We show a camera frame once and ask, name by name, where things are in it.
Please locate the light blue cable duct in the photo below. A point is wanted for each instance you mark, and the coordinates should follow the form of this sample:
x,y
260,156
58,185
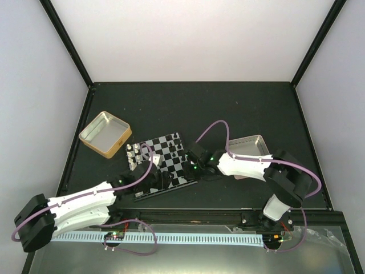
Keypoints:
x,y
161,238

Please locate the black and silver chessboard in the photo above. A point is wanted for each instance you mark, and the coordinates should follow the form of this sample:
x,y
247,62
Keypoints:
x,y
168,158

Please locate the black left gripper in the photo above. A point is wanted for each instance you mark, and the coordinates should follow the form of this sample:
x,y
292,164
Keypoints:
x,y
163,182

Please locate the white chess piece row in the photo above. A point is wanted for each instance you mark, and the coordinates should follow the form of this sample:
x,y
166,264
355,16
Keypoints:
x,y
133,155

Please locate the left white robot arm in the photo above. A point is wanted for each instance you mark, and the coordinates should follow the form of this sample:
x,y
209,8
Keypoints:
x,y
43,219

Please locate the gold metal tin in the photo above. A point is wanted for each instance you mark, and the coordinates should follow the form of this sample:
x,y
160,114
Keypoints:
x,y
105,134

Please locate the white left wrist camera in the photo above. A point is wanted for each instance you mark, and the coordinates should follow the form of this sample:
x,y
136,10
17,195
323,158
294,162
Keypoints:
x,y
156,160

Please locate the pink tray of black pieces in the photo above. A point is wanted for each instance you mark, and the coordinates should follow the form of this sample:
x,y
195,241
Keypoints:
x,y
250,145

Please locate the left black corner frame post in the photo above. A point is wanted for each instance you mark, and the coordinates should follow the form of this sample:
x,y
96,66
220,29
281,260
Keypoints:
x,y
66,40

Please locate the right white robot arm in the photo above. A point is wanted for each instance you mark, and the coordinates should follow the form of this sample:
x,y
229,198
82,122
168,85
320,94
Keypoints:
x,y
288,180

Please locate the black corner frame post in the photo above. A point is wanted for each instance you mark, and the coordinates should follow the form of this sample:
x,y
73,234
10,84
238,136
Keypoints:
x,y
66,40
320,36

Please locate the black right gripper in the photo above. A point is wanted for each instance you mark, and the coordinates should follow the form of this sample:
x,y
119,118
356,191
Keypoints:
x,y
189,175

